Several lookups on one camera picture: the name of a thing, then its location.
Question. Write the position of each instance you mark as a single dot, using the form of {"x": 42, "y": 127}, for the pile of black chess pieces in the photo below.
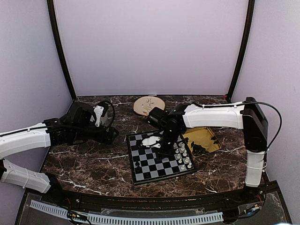
{"x": 202, "y": 145}

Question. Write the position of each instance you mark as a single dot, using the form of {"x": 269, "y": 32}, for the black front rail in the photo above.
{"x": 220, "y": 201}

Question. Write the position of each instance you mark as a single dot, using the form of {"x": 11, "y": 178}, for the beige coral pattern mug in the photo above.
{"x": 105, "y": 121}

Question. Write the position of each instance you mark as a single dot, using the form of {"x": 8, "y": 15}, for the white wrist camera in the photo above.
{"x": 98, "y": 110}
{"x": 151, "y": 141}

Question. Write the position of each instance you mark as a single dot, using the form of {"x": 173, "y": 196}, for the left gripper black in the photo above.
{"x": 101, "y": 138}

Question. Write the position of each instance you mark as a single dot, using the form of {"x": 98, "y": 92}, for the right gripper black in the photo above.
{"x": 168, "y": 153}

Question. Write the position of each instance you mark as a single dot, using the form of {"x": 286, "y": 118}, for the right black frame post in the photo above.
{"x": 243, "y": 47}

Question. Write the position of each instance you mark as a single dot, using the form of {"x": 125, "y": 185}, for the gold metal tray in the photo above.
{"x": 200, "y": 131}

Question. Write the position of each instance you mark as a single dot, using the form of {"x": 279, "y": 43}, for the black white chess board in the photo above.
{"x": 147, "y": 165}

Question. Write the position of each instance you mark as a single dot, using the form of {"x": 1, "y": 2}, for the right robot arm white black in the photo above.
{"x": 246, "y": 116}

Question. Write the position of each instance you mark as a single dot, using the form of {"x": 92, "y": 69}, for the grey slotted cable duct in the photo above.
{"x": 130, "y": 217}

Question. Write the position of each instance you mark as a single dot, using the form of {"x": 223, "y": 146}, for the black chess pawn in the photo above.
{"x": 147, "y": 175}

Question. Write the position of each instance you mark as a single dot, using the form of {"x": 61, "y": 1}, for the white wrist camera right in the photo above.
{"x": 151, "y": 141}

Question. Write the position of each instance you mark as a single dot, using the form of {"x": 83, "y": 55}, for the black frame post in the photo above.
{"x": 243, "y": 47}
{"x": 59, "y": 48}

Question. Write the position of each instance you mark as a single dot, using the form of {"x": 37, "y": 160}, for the white chess pieces row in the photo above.
{"x": 181, "y": 158}

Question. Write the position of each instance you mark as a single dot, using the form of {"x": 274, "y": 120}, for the left black frame post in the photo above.
{"x": 59, "y": 48}

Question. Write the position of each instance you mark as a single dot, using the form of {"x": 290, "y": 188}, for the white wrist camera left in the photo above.
{"x": 98, "y": 110}

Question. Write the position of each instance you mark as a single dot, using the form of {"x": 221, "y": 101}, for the beige floral ceramic plate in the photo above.
{"x": 144, "y": 105}

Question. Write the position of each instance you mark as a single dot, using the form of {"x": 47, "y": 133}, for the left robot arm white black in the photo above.
{"x": 21, "y": 140}

